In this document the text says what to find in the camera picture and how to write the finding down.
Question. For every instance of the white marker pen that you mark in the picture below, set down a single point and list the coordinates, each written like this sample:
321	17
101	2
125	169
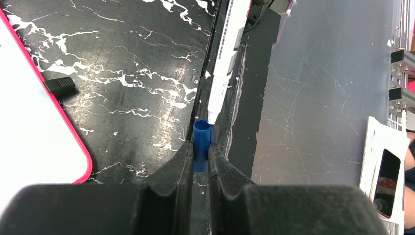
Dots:
234	24

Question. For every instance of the blue marker cap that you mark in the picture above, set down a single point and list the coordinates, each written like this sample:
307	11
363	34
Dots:
202	138

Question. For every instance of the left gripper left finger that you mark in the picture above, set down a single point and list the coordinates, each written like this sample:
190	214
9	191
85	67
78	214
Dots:
158	205

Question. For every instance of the pink framed whiteboard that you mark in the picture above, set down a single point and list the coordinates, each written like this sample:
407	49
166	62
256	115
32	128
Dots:
38	143

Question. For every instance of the aluminium frame rail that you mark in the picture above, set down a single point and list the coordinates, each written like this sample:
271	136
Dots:
401	97

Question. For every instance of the person in background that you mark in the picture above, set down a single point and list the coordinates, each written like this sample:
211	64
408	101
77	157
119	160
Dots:
409	188

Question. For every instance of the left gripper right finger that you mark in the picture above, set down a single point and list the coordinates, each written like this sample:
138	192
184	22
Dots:
241	207

